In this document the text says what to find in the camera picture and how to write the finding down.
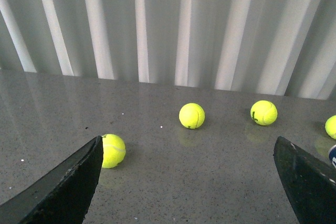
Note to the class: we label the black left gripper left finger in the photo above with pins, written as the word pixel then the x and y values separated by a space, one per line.
pixel 64 194

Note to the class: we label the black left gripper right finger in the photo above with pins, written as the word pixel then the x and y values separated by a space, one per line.
pixel 309 183

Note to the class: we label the blue white tennis ball can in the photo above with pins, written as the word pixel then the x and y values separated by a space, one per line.
pixel 332 155

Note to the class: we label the yellow tennis ball far right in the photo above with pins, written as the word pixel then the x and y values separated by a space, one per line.
pixel 330 126

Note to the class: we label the yellow tennis ball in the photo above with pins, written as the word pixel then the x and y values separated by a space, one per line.
pixel 114 150
pixel 264 112
pixel 330 126
pixel 192 116

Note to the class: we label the yellow tennis ball near left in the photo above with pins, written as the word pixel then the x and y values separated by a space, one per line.
pixel 114 150

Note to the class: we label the yellow tennis ball centre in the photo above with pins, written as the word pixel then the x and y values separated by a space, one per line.
pixel 192 116

